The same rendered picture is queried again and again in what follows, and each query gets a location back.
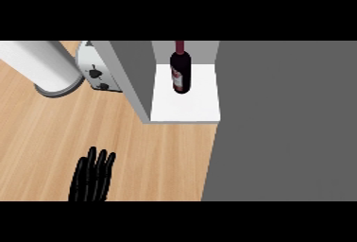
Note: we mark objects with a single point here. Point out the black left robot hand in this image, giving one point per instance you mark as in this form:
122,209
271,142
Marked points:
91,179

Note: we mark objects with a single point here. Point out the grey open cabinet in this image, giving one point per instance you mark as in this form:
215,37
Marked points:
184,100

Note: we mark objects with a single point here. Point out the dark red wine bottle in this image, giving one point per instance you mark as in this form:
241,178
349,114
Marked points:
181,74

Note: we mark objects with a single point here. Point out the dark grey cabinet door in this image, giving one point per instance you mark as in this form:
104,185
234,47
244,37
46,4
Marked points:
284,126

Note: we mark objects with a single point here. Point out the white cylindrical appliance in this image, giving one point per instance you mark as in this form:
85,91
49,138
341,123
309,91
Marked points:
39,66

